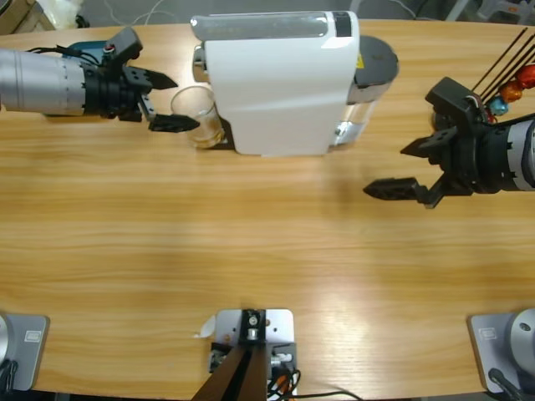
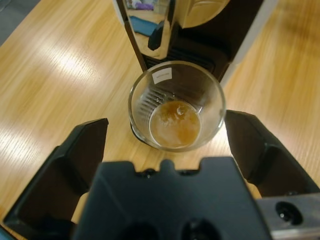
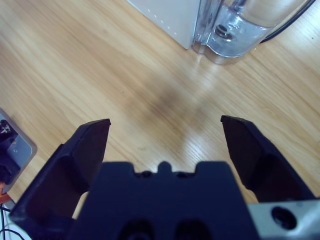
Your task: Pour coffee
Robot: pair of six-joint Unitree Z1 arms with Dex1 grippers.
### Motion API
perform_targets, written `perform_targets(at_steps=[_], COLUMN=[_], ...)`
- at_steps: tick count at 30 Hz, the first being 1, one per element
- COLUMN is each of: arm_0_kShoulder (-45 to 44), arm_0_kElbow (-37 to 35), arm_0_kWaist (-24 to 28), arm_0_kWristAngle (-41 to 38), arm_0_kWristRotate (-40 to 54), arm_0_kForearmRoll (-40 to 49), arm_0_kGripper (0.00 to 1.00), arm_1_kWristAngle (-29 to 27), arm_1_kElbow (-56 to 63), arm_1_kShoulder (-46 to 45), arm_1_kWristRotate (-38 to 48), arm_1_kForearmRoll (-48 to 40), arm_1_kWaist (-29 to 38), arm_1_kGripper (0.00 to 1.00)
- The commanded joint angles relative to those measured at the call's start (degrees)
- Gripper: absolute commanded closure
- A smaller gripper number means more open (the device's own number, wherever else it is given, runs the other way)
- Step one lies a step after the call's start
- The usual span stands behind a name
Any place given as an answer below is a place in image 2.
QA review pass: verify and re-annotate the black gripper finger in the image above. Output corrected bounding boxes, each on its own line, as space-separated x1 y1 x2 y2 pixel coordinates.
224 109 320 200
3 117 109 240

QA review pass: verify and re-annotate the clear drinking glass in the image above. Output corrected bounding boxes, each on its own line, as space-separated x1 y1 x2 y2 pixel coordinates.
127 60 227 153

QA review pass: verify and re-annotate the white capsule coffee machine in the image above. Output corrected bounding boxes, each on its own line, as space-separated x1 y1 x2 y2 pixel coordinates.
111 0 280 145

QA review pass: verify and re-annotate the brown coffee liquid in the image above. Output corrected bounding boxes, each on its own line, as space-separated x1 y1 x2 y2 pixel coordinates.
149 100 202 148

